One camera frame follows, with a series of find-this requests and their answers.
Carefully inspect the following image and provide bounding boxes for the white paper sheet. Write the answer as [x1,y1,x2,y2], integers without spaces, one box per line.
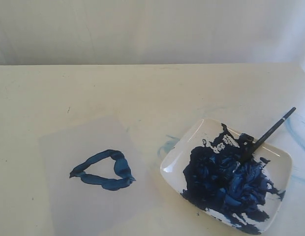
[39,117,161,236]

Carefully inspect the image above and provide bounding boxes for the white square paint plate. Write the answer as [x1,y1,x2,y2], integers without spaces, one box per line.
[160,118,292,235]

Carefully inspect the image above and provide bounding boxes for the black paintbrush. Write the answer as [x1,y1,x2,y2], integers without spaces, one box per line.
[217,106,297,185]

